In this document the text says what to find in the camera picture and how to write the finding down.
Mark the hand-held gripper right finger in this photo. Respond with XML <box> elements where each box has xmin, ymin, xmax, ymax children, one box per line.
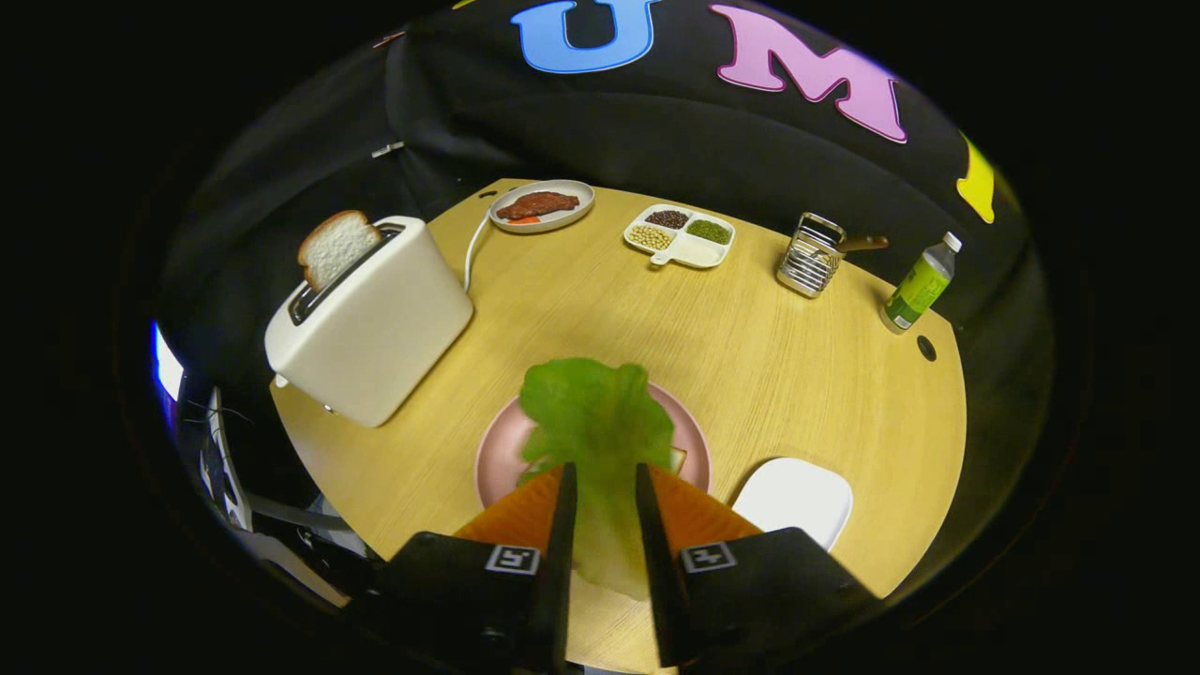
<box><xmin>635</xmin><ymin>462</ymin><xmax>882</xmax><ymax>668</ymax></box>

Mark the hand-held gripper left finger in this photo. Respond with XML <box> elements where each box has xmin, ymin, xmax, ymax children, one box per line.
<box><xmin>375</xmin><ymin>462</ymin><xmax>579</xmax><ymax>675</ymax></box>

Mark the green lettuce leaf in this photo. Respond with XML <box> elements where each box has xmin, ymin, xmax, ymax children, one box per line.
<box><xmin>518</xmin><ymin>356</ymin><xmax>676</xmax><ymax>601</ymax></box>

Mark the toasted bread slice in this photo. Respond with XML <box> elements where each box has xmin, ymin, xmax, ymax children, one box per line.
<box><xmin>297</xmin><ymin>209</ymin><xmax>383</xmax><ymax>293</ymax></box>

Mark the pink round plate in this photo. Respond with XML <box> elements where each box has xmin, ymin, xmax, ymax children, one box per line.
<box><xmin>474</xmin><ymin>380</ymin><xmax>713</xmax><ymax>512</ymax></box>

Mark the white square plate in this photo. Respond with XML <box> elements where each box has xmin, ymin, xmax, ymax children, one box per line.
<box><xmin>731</xmin><ymin>457</ymin><xmax>854</xmax><ymax>552</ymax></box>

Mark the white toaster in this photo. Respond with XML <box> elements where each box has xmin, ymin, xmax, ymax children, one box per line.
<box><xmin>264</xmin><ymin>216</ymin><xmax>475</xmax><ymax>429</ymax></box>

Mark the white divided dish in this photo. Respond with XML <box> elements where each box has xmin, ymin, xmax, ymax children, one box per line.
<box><xmin>623</xmin><ymin>203</ymin><xmax>737</xmax><ymax>270</ymax></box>

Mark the white oval plate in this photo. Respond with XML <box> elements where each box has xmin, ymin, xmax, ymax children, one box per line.
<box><xmin>488</xmin><ymin>179</ymin><xmax>596</xmax><ymax>234</ymax></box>

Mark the brown meat piece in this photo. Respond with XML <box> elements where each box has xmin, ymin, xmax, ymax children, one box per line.
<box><xmin>495</xmin><ymin>191</ymin><xmax>580</xmax><ymax>222</ymax></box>

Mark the green label plastic bottle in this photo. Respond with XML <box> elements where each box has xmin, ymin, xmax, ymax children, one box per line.
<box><xmin>879</xmin><ymin>232</ymin><xmax>964</xmax><ymax>336</ymax></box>

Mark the black backdrop cloth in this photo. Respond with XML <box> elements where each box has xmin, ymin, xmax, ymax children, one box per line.
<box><xmin>159</xmin><ymin>0</ymin><xmax>1051</xmax><ymax>582</ymax></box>

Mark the lit screen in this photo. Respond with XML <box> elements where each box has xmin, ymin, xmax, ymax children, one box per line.
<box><xmin>152</xmin><ymin>321</ymin><xmax>186</xmax><ymax>404</ymax></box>

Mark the white toaster cable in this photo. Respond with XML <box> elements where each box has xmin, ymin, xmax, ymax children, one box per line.
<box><xmin>462</xmin><ymin>211</ymin><xmax>493</xmax><ymax>293</ymax></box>

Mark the metal wire rack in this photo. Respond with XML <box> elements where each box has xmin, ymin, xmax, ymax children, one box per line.
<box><xmin>776</xmin><ymin>212</ymin><xmax>848</xmax><ymax>299</ymax></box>

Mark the white metal frame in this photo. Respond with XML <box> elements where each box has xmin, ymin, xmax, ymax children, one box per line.
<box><xmin>197</xmin><ymin>386</ymin><xmax>371</xmax><ymax>608</ymax></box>

